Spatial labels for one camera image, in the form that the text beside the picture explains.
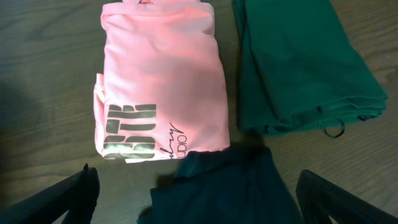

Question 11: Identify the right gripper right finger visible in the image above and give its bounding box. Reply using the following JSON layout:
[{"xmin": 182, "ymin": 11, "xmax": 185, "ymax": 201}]
[{"xmin": 296, "ymin": 170, "xmax": 397, "ymax": 224}]

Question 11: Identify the dark green folded cloth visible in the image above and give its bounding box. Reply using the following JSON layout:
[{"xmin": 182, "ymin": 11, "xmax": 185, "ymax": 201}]
[{"xmin": 232, "ymin": 0, "xmax": 387, "ymax": 136}]

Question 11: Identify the pink folded printed shirt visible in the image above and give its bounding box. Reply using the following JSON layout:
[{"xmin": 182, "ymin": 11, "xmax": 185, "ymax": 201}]
[{"xmin": 93, "ymin": 1, "xmax": 230, "ymax": 163}]

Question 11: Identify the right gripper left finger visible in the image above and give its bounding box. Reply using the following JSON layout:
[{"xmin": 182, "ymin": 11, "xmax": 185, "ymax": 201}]
[{"xmin": 1, "ymin": 164, "xmax": 100, "ymax": 224}]

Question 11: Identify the dark navy folded garment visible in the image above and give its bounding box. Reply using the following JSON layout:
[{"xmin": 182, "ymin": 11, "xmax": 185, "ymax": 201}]
[{"xmin": 137, "ymin": 146, "xmax": 303, "ymax": 224}]

